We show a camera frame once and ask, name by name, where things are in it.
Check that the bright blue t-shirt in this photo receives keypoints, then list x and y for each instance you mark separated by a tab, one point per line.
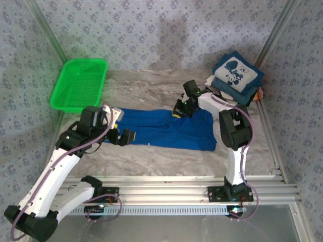
171	131

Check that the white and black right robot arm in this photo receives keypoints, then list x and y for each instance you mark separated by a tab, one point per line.
237	164

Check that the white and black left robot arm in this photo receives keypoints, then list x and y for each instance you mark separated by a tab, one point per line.
48	181

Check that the folded black and white t-shirt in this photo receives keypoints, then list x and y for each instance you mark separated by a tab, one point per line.
210	82

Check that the green plastic basket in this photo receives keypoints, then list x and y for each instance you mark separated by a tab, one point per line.
78	80

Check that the folded navy cartoon-print t-shirt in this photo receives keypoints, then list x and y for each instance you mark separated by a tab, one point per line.
237	73

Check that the folded orange and white garment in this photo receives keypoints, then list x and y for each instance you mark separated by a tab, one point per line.
259	94

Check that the small circuit board with LED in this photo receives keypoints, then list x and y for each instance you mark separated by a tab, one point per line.
94	208
236	210

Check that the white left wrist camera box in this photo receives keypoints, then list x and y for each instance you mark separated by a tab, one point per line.
114	113

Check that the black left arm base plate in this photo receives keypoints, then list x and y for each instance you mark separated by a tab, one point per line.
108	194

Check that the aluminium frame cross rail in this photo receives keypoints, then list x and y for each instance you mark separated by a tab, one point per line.
164	191

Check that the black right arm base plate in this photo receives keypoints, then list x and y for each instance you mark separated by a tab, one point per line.
217	195

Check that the aluminium frame post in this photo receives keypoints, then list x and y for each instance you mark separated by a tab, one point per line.
48	32
275	32

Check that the aluminium frame leg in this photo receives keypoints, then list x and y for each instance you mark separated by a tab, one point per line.
302	224

